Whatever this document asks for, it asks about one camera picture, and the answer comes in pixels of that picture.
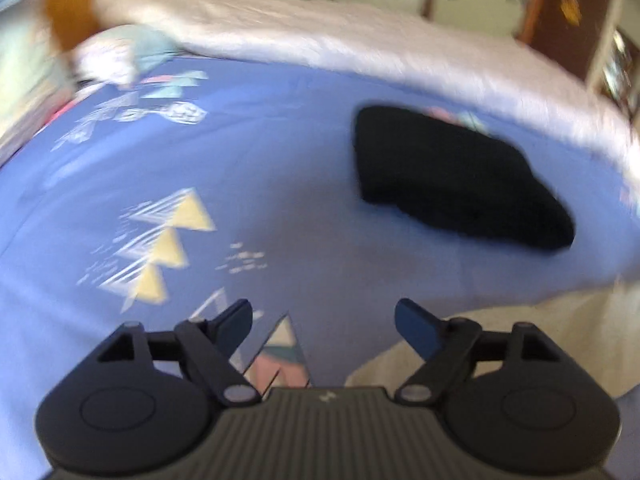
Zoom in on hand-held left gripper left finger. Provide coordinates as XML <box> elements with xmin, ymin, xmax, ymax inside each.
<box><xmin>95</xmin><ymin>298</ymin><xmax>261</xmax><ymax>407</ymax></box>

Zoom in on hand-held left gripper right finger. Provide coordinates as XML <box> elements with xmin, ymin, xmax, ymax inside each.
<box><xmin>394</xmin><ymin>298</ymin><xmax>564</xmax><ymax>406</ymax></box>

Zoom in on light grey pants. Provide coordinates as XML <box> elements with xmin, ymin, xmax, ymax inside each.
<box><xmin>345</xmin><ymin>280</ymin><xmax>640</xmax><ymax>397</ymax></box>

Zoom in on black folded pants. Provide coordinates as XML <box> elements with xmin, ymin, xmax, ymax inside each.
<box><xmin>352</xmin><ymin>105</ymin><xmax>576</xmax><ymax>254</ymax></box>

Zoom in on blue printed bed sheet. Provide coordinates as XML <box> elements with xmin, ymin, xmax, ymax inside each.
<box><xmin>0</xmin><ymin>56</ymin><xmax>640</xmax><ymax>480</ymax></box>

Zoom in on small floral pillow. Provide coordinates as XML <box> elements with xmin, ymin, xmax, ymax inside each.
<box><xmin>72</xmin><ymin>25</ymin><xmax>182</xmax><ymax>87</ymax></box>

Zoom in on white quilt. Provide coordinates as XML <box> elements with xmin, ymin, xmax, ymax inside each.
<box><xmin>92</xmin><ymin>0</ymin><xmax>640</xmax><ymax>183</ymax></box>

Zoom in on large floral pillow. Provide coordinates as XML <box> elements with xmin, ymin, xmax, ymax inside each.
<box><xmin>0</xmin><ymin>0</ymin><xmax>77</xmax><ymax>161</ymax></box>

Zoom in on dark wooden cabinet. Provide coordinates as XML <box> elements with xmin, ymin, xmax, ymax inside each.
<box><xmin>519</xmin><ymin>0</ymin><xmax>621</xmax><ymax>73</ymax></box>

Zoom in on white frame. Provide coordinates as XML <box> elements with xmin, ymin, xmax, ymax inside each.
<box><xmin>586</xmin><ymin>0</ymin><xmax>640</xmax><ymax>123</ymax></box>

